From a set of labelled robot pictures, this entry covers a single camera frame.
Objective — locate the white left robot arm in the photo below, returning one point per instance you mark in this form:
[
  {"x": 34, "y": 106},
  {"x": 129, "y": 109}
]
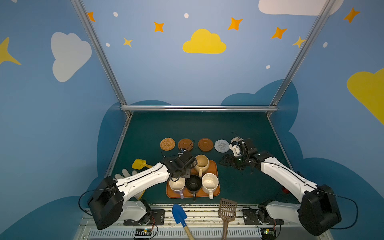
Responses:
[{"x": 111, "y": 199}]

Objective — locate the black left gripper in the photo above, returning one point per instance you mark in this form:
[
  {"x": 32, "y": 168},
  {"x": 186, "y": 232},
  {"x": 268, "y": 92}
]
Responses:
[{"x": 186, "y": 162}]

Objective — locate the right green circuit board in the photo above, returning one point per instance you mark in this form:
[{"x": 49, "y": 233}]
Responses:
[{"x": 268, "y": 234}]

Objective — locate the orange brown serving tray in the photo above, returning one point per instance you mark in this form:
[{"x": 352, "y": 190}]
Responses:
[{"x": 200, "y": 194}]

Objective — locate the lavender mug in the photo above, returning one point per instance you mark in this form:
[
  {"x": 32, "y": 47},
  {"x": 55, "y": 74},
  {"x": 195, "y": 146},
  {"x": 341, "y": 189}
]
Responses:
[{"x": 177, "y": 186}]

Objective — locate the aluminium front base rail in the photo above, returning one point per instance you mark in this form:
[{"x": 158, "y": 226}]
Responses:
[{"x": 203, "y": 222}]

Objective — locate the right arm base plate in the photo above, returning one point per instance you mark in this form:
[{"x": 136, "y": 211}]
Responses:
[{"x": 250, "y": 216}]

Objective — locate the aluminium left frame post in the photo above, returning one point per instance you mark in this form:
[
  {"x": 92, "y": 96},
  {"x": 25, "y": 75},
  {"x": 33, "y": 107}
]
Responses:
[{"x": 88, "y": 26}]

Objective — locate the grey woven round coaster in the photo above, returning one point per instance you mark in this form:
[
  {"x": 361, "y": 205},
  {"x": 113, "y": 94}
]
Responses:
[{"x": 222, "y": 146}]

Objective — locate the brown wooden round coaster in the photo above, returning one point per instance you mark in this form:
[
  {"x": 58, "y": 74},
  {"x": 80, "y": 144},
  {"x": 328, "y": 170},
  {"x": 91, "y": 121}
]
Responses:
[{"x": 205, "y": 145}]

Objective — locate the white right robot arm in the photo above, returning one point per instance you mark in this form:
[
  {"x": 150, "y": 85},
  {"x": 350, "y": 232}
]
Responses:
[{"x": 317, "y": 209}]

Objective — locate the white cream mug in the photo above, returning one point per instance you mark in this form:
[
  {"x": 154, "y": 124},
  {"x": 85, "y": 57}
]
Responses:
[{"x": 210, "y": 183}]

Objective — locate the aluminium right frame post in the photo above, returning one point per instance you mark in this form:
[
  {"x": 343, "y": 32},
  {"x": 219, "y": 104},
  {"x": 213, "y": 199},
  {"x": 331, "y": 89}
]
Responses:
[{"x": 304, "y": 50}]

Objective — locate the cream speckled mug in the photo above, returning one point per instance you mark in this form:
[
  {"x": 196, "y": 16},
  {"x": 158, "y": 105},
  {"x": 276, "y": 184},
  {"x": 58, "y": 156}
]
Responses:
[{"x": 203, "y": 164}]

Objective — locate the blue toy shovel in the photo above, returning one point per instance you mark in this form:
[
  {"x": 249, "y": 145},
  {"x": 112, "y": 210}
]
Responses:
[{"x": 180, "y": 216}]

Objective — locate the aluminium frame post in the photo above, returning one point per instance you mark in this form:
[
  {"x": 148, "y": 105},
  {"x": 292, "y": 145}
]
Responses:
[
  {"x": 304, "y": 50},
  {"x": 88, "y": 26}
]

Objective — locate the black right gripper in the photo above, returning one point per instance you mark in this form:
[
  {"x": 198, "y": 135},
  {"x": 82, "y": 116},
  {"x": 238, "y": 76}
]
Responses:
[{"x": 231, "y": 161}]

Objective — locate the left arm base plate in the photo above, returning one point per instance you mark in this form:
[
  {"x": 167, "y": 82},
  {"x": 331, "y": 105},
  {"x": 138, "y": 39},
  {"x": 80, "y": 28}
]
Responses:
[{"x": 152, "y": 217}]

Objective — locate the brown slotted spatula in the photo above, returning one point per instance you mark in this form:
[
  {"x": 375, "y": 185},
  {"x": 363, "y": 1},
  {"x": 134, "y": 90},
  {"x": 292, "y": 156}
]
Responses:
[{"x": 227, "y": 212}]

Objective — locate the multicolour woven round coaster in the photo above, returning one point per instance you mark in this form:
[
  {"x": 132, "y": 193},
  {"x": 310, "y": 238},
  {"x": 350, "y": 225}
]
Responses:
[{"x": 235, "y": 142}]

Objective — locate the aluminium back frame rail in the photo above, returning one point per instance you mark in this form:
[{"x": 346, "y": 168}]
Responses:
[{"x": 149, "y": 108}]

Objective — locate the left green circuit board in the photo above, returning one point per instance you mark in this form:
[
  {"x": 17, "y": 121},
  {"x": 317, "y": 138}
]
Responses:
[{"x": 142, "y": 234}]

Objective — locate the yellow toy shovel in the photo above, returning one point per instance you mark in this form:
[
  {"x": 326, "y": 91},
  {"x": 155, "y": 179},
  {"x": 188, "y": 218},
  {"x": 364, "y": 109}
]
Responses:
[{"x": 139, "y": 164}]

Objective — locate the black mug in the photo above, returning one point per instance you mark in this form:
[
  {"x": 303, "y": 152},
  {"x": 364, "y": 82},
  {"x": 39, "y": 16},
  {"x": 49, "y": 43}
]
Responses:
[{"x": 193, "y": 185}]

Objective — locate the green circuit board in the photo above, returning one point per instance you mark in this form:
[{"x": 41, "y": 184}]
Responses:
[
  {"x": 142, "y": 234},
  {"x": 268, "y": 234}
]

